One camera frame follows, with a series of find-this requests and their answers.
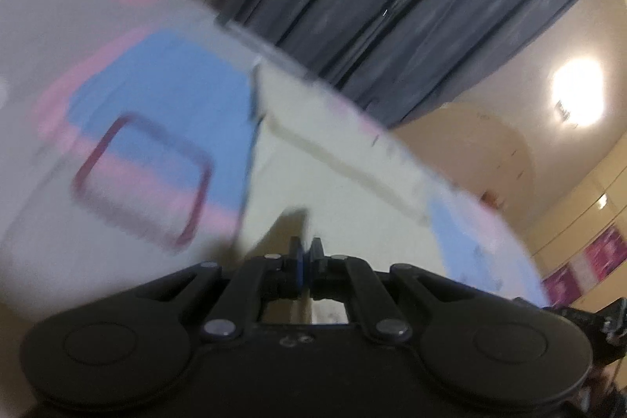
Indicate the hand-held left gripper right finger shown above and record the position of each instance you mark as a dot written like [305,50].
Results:
[316,264]

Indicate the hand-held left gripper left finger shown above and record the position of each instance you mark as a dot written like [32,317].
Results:
[297,264]

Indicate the cream knit sweater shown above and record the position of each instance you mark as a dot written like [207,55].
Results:
[318,183]

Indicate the cream wardrobe with pink panels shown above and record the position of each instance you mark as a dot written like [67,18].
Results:
[588,241]

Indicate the patterned grey bedsheet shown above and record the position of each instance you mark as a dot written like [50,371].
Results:
[161,80]

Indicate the glowing wall lamp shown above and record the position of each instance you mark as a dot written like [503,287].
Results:
[578,92]

